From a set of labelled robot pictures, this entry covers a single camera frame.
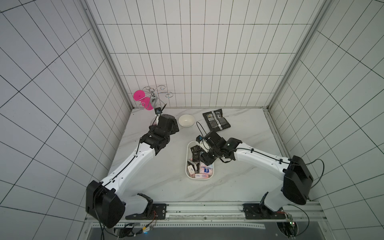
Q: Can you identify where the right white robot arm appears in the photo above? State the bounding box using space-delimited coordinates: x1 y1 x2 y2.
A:
196 131 314 214

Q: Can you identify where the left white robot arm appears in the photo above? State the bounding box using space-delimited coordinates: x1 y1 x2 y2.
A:
86 114 179 229

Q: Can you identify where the white storage box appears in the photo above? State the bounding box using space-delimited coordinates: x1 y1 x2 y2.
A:
185 141 215 180

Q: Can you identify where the white bowl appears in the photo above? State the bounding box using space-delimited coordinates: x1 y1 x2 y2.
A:
178 114 195 128

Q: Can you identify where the pink blue tissue pack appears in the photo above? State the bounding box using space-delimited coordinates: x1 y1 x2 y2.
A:
200 163 214 176

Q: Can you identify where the black tissue multipack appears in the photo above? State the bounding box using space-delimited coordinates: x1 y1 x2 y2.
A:
203 109 231 132

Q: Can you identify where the chrome cup stand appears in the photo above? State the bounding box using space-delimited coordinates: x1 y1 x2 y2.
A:
142 85 174 126

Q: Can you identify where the pink cup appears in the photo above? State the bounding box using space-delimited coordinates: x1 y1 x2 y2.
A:
133 90 153 111

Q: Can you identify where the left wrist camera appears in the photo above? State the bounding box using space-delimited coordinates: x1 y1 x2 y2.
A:
154 104 167 116

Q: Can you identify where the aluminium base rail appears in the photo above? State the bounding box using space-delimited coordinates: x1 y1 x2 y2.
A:
109 202 327 231

